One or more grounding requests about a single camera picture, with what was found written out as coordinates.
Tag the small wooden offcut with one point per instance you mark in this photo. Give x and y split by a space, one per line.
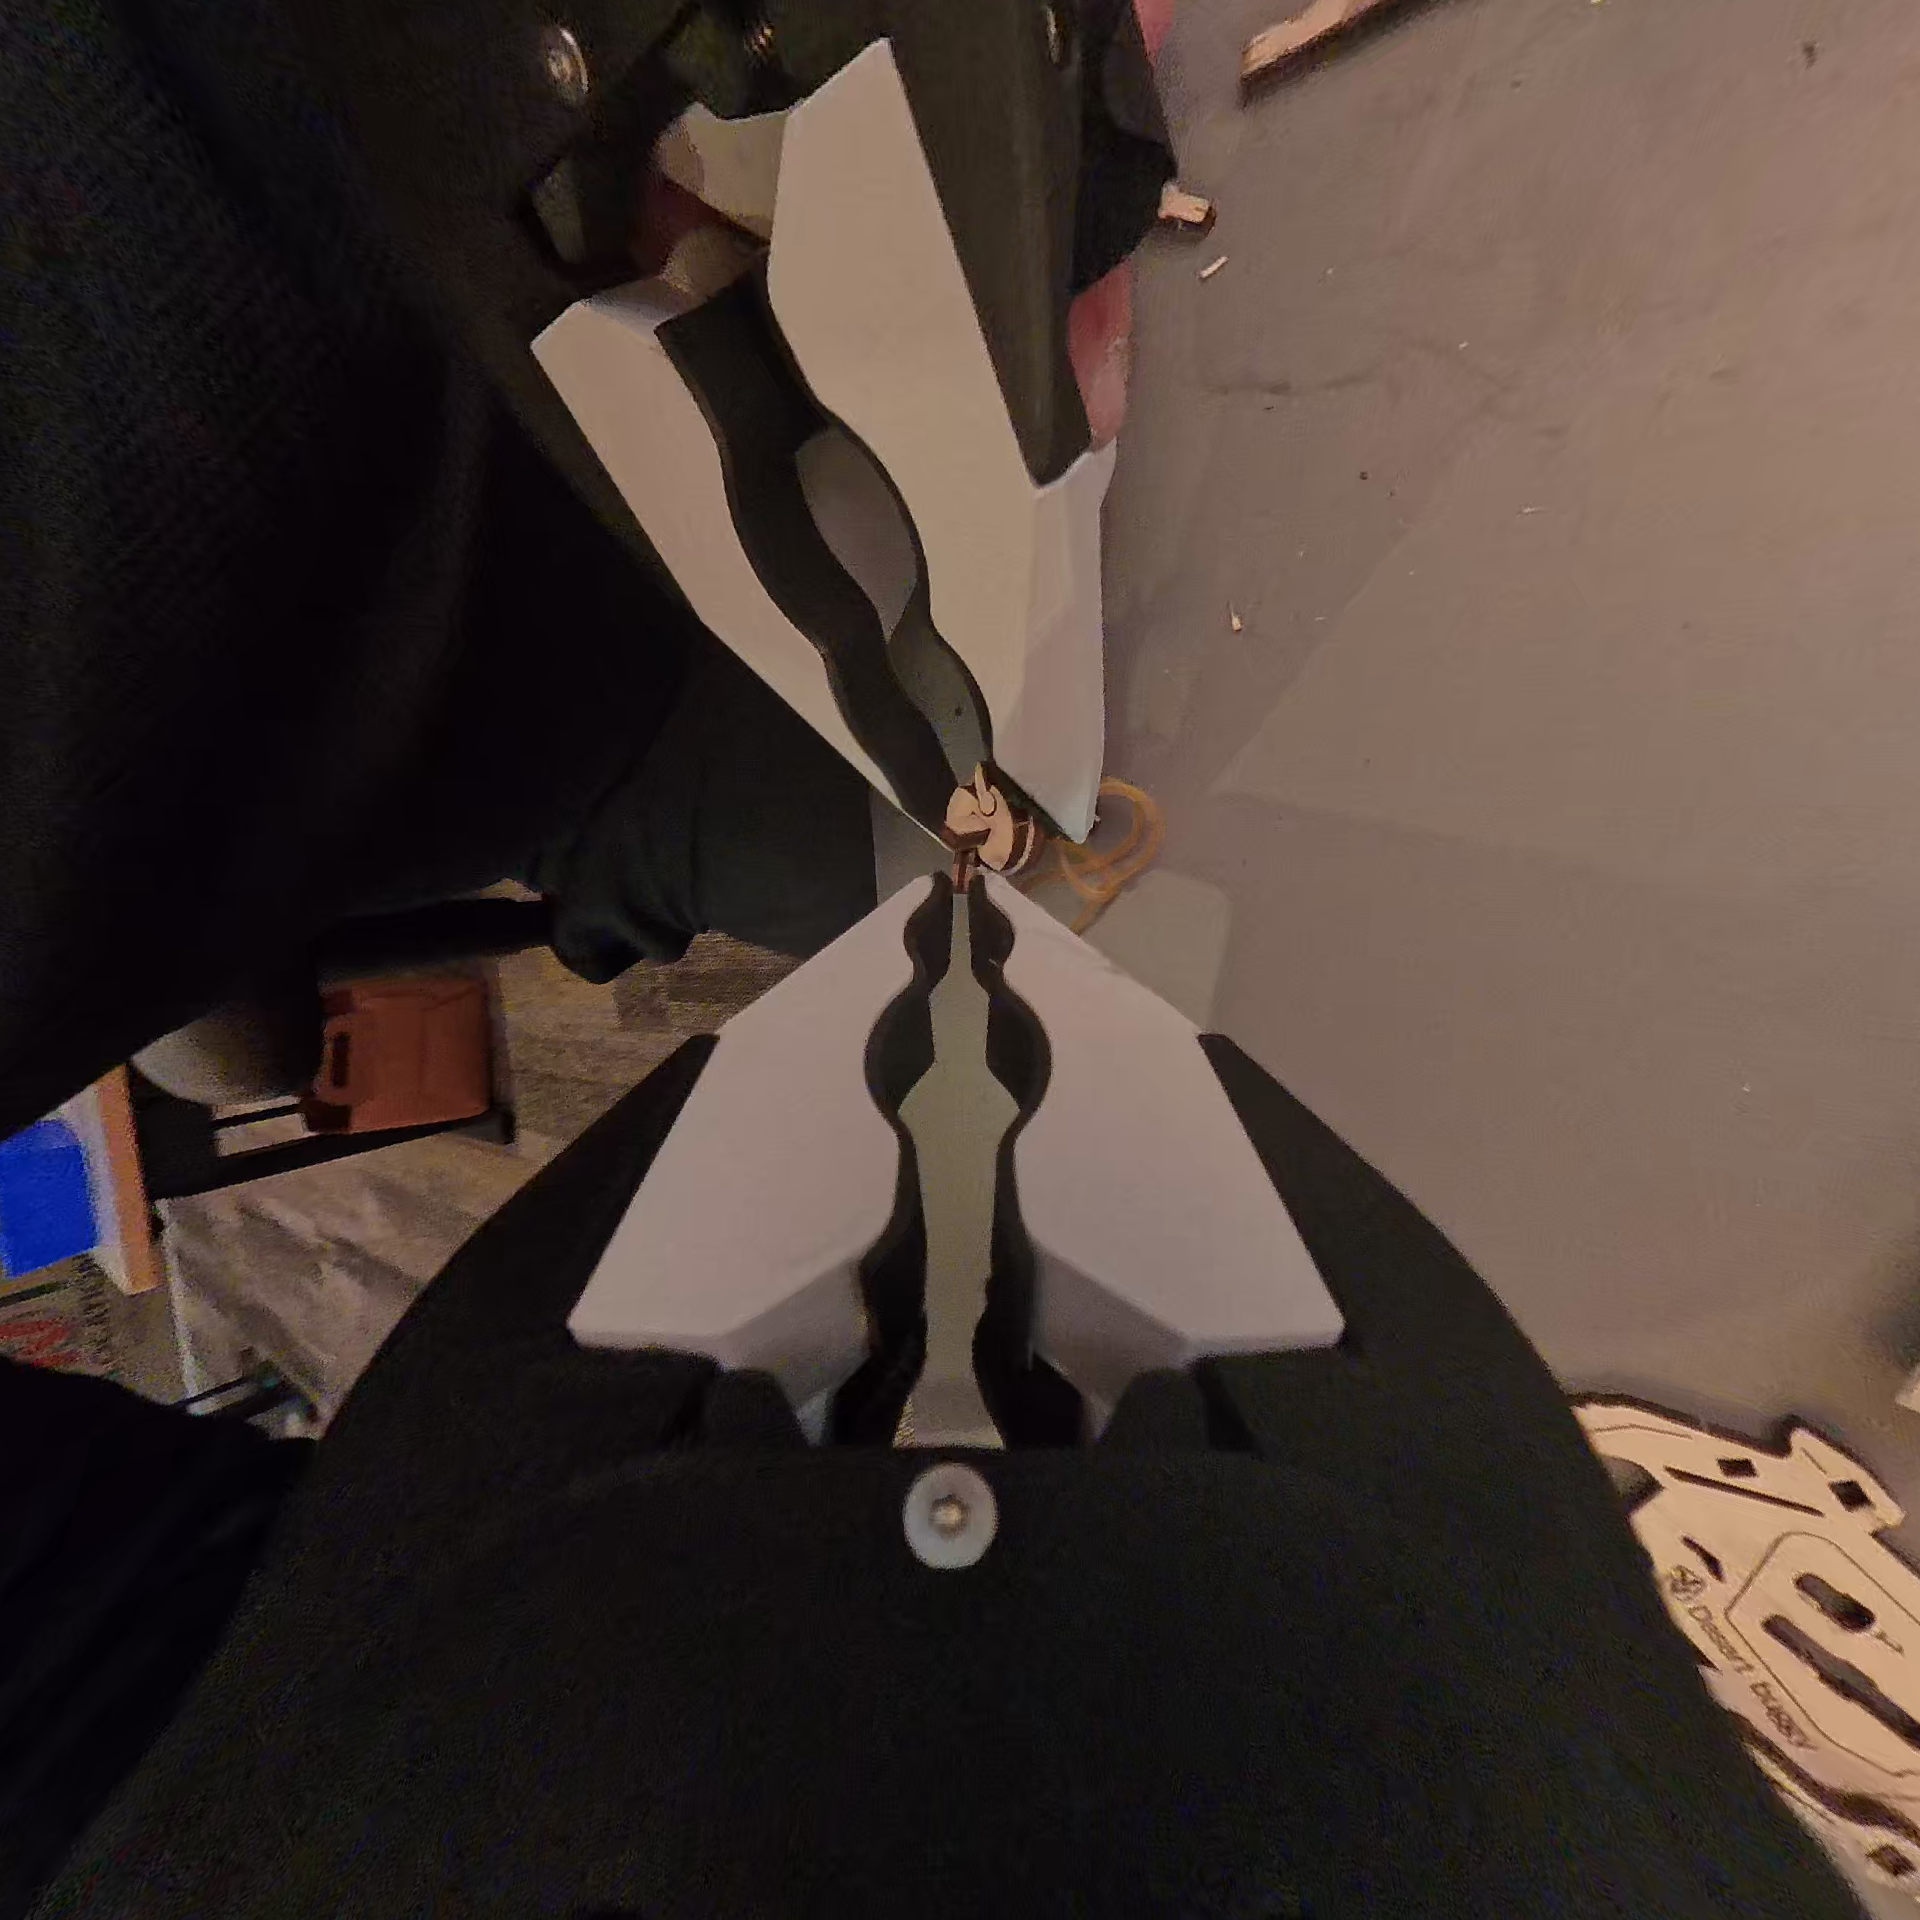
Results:
1189 207

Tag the flat wooden car body panel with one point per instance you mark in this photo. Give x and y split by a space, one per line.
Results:
1771 1621

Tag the wooden hub disc part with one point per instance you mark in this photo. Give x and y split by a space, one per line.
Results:
982 818

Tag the tan rubber band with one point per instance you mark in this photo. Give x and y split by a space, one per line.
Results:
1119 870

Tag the brown cardboard box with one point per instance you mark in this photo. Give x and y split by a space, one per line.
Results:
405 1051

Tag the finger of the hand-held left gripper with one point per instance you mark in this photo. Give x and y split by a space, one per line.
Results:
900 301
631 434

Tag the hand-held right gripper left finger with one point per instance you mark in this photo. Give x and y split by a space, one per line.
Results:
751 1201

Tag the person's left hand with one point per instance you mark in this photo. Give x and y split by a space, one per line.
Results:
1106 360

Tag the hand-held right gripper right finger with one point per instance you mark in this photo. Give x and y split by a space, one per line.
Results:
1185 1201

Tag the blue box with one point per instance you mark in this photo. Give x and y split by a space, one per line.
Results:
43 1201

